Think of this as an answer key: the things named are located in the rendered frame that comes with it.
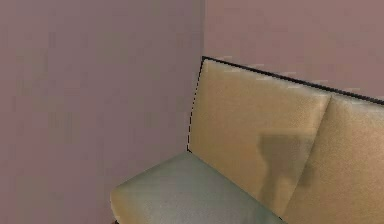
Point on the tan sofa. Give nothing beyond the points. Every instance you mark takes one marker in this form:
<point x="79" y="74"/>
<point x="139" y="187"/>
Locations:
<point x="240" y="120"/>

